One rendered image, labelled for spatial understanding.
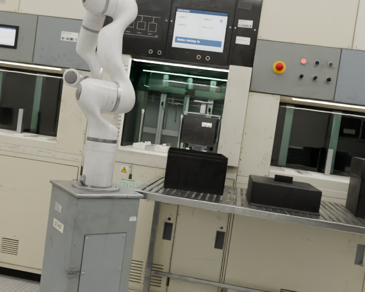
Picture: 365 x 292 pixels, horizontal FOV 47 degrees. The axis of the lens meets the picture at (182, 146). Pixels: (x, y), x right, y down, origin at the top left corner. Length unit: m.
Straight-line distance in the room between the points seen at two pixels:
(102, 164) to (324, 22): 1.41
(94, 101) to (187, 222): 1.03
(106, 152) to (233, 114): 0.85
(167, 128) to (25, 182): 1.18
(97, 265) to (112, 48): 0.83
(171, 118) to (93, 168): 1.67
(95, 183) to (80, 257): 0.28
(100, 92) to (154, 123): 1.68
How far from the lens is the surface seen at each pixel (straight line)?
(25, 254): 2.71
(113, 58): 1.69
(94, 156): 1.65
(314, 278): 2.46
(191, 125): 2.63
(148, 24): 2.43
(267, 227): 2.36
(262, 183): 1.78
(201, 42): 2.36
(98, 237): 1.63
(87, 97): 1.61
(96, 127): 1.64
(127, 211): 1.66
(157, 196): 1.73
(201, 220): 2.36
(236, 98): 2.26
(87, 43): 1.99
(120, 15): 1.79
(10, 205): 2.69
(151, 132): 3.25
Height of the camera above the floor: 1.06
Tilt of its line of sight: 3 degrees down
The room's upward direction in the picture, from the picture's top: 8 degrees clockwise
